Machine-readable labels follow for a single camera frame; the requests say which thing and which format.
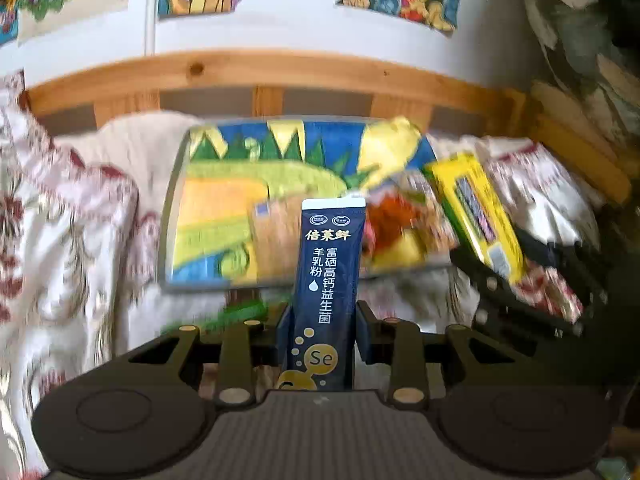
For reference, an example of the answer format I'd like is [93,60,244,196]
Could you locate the green sausage stick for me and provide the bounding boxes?
[160,300,273,335]

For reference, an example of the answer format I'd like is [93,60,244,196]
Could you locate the blue milk powder sachet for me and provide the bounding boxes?
[276,195,366,391]

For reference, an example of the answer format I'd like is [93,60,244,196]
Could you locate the orange red snack packet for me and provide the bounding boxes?
[362,192,437,258]

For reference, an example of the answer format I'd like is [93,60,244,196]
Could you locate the mixed nuts snack bag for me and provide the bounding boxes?
[397,169,442,226]

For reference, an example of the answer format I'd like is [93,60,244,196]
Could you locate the yellow biscuit bar pack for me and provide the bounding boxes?
[423,153,525,284]

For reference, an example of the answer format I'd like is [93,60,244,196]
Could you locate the rice cracker snack pack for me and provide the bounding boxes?
[250,194,305,282]

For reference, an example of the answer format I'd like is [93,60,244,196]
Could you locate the grey metal tray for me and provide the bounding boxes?
[157,115,457,293]

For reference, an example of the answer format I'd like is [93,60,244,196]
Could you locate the dinosaur drawing tray liner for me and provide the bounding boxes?
[158,117,436,289]

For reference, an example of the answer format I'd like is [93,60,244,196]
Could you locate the wooden bed headboard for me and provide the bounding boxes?
[24,49,632,204]

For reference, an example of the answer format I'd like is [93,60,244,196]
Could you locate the cream pillow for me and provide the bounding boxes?
[55,112,203,214]

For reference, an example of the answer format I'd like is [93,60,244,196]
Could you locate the floral hanging clothes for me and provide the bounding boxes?
[524,0,639,179]

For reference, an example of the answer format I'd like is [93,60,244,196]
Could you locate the cartoon girl poster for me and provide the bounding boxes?
[0,0,18,46]

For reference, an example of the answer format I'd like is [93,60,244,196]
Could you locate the white wall pipe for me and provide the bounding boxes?
[143,0,156,55]

